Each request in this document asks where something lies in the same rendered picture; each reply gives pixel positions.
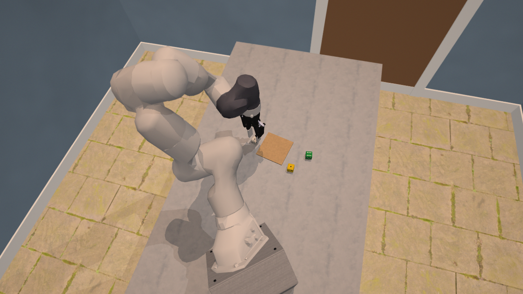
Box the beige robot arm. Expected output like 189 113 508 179
110 46 269 273

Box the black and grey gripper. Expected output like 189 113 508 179
240 112 266 143

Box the tan square mat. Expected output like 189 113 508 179
256 132 294 165

